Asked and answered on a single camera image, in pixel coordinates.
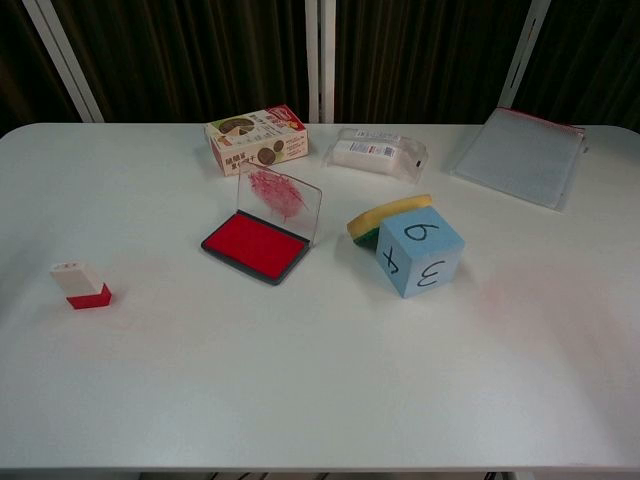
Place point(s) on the small red white stamp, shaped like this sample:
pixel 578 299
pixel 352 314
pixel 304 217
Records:
pixel 80 282

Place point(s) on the white slanted frame post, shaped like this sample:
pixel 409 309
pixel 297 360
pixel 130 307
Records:
pixel 62 57
pixel 522 55

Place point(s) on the dark pleated curtain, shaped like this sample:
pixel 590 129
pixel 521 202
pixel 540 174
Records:
pixel 200 55

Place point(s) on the yellow green sponge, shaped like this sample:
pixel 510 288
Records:
pixel 367 225

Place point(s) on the red ink pad clear lid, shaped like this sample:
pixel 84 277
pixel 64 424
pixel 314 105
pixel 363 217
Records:
pixel 255 247

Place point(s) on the white upright frame post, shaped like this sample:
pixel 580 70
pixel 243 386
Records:
pixel 320 60

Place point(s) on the blue foam cube with numbers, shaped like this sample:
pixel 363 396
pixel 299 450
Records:
pixel 422 255

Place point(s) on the clear plastic pack white items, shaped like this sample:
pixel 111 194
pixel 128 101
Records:
pixel 372 155

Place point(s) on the printed snack carton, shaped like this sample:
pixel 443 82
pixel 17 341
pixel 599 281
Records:
pixel 260 142

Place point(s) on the stack of clear zip bags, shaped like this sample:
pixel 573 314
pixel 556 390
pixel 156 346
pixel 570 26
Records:
pixel 520 157

